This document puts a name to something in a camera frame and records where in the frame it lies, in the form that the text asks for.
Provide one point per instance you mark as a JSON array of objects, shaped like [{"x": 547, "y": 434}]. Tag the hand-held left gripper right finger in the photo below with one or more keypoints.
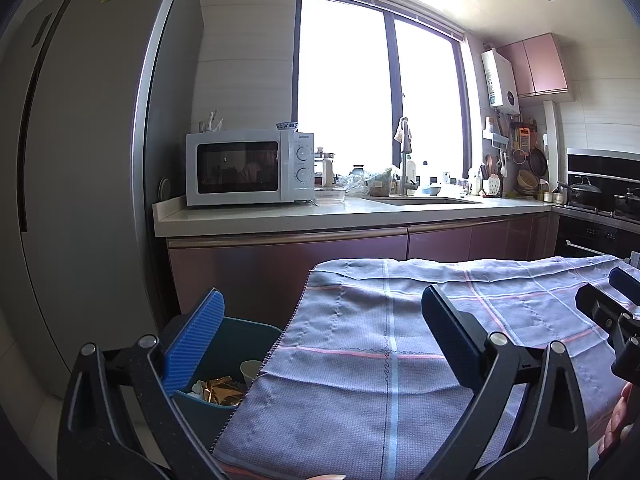
[{"x": 450, "y": 340}]

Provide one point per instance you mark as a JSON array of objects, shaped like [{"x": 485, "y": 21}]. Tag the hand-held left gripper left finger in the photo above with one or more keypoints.
[{"x": 195, "y": 340}]

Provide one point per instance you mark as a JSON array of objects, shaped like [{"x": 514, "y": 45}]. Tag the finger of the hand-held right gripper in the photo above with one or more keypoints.
[
  {"x": 600, "y": 305},
  {"x": 627, "y": 282}
]

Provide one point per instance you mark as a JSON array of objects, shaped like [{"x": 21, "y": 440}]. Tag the teal trash bin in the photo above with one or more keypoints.
[{"x": 240, "y": 335}]

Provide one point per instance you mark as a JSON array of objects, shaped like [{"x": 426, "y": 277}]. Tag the white tissue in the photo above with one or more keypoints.
[{"x": 199, "y": 391}]

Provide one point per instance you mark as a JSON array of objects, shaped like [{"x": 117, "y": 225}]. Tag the gold foil wrapper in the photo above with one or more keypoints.
[{"x": 225, "y": 390}]

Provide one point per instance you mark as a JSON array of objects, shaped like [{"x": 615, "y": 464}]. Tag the black built-in oven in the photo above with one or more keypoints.
[{"x": 595, "y": 240}]

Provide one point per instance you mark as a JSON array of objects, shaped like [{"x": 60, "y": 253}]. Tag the gas stove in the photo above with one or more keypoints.
[{"x": 590, "y": 212}]

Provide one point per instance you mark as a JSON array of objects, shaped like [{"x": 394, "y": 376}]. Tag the black lidded pot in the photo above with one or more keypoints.
[
  {"x": 582, "y": 194},
  {"x": 629, "y": 201}
]

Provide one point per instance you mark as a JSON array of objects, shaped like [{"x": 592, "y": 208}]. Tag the grey plaid tablecloth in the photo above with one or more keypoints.
[{"x": 350, "y": 385}]

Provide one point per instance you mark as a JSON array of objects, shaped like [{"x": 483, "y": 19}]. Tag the black range hood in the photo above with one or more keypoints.
[{"x": 605, "y": 162}]

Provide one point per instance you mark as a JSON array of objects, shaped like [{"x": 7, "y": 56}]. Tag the maroon kitchen counter cabinet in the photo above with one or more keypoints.
[{"x": 300, "y": 270}]

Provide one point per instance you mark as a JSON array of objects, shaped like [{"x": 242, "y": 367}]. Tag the steel kitchen sink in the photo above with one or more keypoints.
[{"x": 420, "y": 200}]

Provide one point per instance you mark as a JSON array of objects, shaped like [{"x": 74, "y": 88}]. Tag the hanging black frying pan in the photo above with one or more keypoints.
[{"x": 538, "y": 161}]

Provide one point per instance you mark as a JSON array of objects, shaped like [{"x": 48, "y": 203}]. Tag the small white bowl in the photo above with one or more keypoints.
[{"x": 435, "y": 189}]

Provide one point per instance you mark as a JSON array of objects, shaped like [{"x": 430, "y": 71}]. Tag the round grey plate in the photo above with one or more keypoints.
[{"x": 164, "y": 189}]

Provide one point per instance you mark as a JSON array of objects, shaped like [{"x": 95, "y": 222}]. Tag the white vertical pipe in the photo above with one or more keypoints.
[{"x": 551, "y": 145}]

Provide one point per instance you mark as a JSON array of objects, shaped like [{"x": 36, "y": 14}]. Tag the hanging metal strainer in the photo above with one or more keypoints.
[{"x": 520, "y": 157}]

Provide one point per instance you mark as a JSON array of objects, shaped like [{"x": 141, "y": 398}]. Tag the steel kitchen faucet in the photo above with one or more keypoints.
[{"x": 406, "y": 175}]

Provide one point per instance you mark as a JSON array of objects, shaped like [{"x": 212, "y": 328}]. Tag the white bottle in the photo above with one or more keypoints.
[{"x": 411, "y": 171}]

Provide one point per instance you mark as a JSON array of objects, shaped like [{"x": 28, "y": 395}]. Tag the clear plastic bags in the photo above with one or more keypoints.
[{"x": 370, "y": 182}]

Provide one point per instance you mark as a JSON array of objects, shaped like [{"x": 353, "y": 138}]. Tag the orange grater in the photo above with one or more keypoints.
[{"x": 525, "y": 138}]

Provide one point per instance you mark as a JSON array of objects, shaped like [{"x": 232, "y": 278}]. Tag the white microwave oven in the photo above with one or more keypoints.
[{"x": 240, "y": 167}]

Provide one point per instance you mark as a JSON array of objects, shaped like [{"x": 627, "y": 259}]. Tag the clear glass container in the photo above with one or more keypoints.
[{"x": 330, "y": 196}]

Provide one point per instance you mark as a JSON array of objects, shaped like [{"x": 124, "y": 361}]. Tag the hanging dish cloth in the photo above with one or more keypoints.
[{"x": 403, "y": 134}]

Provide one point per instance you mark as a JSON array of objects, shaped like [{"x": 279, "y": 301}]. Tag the glass kettle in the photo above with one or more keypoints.
[{"x": 325, "y": 167}]

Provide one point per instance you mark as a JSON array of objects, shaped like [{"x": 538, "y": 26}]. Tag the grey refrigerator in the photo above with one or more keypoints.
[{"x": 75, "y": 160}]

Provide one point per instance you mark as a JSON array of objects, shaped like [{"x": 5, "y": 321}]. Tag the white hook holder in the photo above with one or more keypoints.
[{"x": 212, "y": 121}]

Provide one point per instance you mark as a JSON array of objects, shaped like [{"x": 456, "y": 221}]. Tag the blue patterned white bowl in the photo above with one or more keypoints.
[{"x": 286, "y": 125}]

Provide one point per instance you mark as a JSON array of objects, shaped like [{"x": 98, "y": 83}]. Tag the white water heater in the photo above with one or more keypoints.
[{"x": 501, "y": 82}]

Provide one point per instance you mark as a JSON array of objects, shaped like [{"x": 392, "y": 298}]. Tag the dark framed window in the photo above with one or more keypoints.
[{"x": 345, "y": 85}]

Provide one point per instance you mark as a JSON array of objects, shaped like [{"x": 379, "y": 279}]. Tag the white wall shelf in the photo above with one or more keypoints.
[{"x": 495, "y": 136}]

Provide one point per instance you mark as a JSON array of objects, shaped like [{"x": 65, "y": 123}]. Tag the pink wall cabinet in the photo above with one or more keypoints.
[{"x": 537, "y": 65}]

